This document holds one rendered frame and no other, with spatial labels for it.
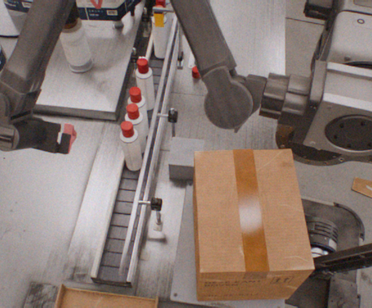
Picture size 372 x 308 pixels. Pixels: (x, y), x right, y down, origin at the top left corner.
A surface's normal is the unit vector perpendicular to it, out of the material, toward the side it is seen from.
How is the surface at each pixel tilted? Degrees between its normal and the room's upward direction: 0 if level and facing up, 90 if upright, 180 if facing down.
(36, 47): 52
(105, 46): 0
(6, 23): 0
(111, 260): 0
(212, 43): 44
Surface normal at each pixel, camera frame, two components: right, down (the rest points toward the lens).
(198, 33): -0.26, 0.31
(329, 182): 0.00, -0.53
